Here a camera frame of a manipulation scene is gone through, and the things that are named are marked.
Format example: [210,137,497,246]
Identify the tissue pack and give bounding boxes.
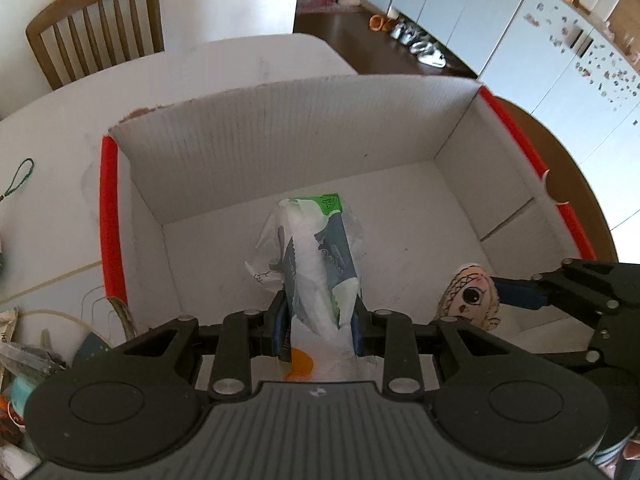
[245,193,362,382]

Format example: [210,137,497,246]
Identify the cartoon face plush toy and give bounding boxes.
[435,263,501,332]

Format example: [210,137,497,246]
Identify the green sachet with tassel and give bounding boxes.
[0,157,36,202]

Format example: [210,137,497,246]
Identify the wooden chair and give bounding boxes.
[25,0,165,90]

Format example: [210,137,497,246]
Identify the white kitchen cabinets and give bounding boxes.
[364,0,639,229]

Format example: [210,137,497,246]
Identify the red white cardboard box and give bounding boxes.
[99,76,594,335]

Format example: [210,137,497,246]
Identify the orange slippers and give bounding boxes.
[369,14,394,32]

